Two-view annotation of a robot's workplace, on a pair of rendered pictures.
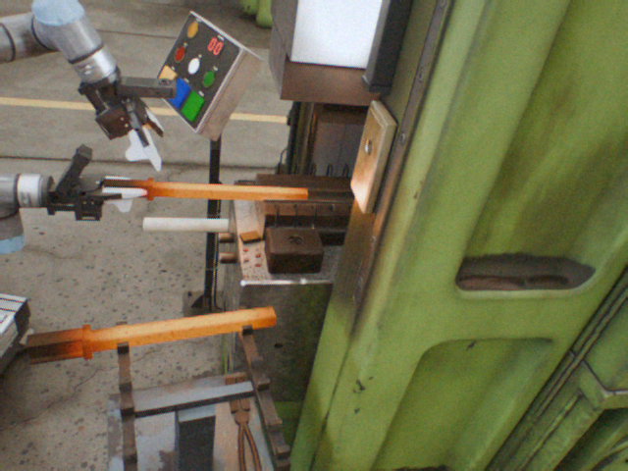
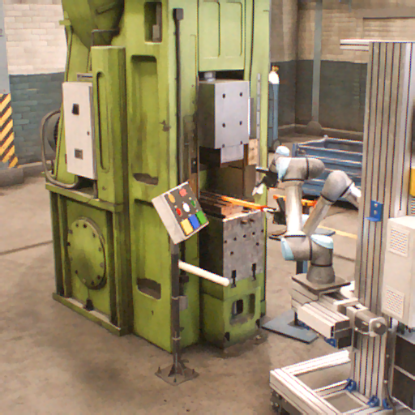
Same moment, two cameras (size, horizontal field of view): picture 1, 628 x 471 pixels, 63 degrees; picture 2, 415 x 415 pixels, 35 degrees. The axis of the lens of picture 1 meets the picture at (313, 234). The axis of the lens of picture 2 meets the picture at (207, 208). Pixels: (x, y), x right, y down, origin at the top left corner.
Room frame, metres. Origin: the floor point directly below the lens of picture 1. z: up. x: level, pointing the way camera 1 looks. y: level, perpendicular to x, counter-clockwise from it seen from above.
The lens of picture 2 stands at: (2.93, 3.87, 2.09)
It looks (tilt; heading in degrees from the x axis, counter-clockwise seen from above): 15 degrees down; 245
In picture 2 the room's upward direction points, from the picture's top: straight up
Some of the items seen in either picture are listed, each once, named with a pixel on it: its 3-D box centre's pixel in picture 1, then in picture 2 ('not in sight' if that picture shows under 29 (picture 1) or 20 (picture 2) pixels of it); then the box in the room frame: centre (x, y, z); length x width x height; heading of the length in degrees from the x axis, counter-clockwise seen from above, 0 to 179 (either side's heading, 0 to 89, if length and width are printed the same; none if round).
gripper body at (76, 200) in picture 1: (75, 195); (283, 216); (0.90, 0.54, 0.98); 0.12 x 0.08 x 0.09; 108
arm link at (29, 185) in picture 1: (34, 191); not in sight; (0.87, 0.61, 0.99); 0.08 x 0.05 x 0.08; 18
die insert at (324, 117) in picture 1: (384, 107); (208, 159); (1.10, -0.10, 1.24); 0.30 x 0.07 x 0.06; 108
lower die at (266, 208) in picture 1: (340, 203); (210, 202); (1.12, -0.05, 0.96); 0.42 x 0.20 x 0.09; 108
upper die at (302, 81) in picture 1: (371, 67); (210, 149); (1.12, -0.05, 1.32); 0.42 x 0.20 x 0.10; 108
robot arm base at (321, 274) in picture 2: not in sight; (321, 269); (1.04, 1.15, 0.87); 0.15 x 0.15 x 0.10
